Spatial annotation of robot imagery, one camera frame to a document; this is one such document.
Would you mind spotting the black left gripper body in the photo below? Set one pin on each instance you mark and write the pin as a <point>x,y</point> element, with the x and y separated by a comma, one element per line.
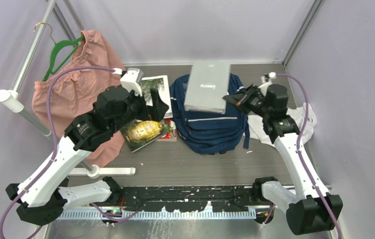
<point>137,109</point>

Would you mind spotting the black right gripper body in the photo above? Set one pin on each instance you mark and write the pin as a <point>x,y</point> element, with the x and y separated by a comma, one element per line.
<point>257,104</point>

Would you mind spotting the green jungle cover book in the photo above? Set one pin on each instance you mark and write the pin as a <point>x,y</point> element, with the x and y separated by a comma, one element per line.
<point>139,134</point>

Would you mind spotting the palm leaf white book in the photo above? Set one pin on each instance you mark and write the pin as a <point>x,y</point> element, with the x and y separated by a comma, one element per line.
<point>161,84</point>

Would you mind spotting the grey hardcover book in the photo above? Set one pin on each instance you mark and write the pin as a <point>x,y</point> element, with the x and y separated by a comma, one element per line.
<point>208,83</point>

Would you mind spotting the navy blue student backpack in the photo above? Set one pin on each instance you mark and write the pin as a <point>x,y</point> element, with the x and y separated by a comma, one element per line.
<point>207,133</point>

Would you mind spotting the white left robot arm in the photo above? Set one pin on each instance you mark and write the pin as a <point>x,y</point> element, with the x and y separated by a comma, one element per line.
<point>42,198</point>

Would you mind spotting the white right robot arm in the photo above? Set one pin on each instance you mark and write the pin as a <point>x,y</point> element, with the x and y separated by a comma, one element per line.
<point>310,208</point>

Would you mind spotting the red cover book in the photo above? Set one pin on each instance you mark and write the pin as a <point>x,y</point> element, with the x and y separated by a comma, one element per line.
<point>170,136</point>

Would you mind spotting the white cloth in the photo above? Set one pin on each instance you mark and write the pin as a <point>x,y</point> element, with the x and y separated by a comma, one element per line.
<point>300,115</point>

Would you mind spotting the pink cloth garment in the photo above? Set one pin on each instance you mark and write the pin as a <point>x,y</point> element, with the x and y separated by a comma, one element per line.
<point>75,92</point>

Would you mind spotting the metal clothes rack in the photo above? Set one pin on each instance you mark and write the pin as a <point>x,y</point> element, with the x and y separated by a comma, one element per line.
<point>60,56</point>

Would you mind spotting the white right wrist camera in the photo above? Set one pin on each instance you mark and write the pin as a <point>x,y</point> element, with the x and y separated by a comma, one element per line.
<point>267,79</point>

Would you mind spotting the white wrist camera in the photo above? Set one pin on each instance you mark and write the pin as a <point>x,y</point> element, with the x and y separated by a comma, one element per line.
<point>130,79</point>
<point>267,79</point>

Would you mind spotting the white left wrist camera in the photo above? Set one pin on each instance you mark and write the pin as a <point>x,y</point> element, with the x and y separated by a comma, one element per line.
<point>130,79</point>

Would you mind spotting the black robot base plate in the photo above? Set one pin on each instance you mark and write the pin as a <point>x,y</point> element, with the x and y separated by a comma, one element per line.
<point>188,198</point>

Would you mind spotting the white slotted cable duct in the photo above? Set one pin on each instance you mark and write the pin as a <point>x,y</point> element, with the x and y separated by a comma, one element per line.
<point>207,214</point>

